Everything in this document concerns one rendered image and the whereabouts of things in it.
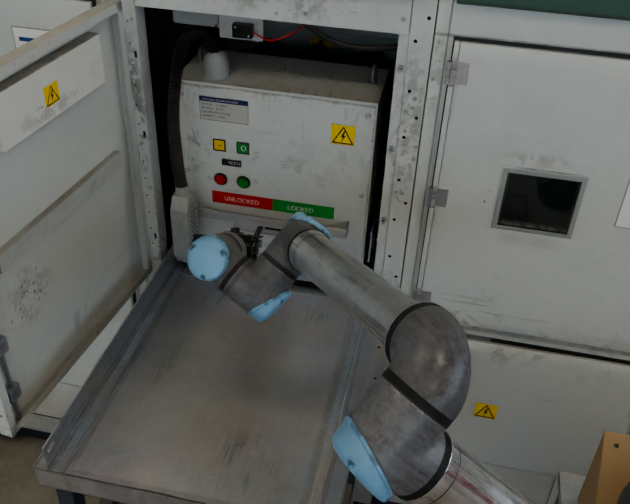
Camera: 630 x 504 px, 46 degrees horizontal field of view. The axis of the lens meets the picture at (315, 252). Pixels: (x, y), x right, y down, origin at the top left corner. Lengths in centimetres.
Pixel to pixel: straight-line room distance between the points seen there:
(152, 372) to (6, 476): 110
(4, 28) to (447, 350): 129
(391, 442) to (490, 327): 97
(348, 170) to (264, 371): 52
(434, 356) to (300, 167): 90
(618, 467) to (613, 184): 59
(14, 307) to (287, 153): 71
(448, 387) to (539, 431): 120
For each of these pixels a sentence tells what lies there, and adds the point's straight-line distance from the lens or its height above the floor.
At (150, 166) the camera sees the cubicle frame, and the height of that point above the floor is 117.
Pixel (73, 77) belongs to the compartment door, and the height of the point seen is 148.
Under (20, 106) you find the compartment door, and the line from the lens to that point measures 148.
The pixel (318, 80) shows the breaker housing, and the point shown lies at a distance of 181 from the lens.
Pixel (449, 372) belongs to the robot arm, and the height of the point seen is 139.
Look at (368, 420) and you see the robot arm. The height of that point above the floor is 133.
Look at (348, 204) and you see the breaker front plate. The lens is 183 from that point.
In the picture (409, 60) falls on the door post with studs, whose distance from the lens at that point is 161.
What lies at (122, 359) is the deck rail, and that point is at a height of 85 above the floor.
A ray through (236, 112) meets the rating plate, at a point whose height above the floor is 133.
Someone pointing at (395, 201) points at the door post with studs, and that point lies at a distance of 176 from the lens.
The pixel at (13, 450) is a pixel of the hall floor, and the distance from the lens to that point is 284.
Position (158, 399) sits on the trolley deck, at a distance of 171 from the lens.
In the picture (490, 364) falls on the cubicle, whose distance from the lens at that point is 202.
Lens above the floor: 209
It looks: 36 degrees down
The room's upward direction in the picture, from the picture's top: 3 degrees clockwise
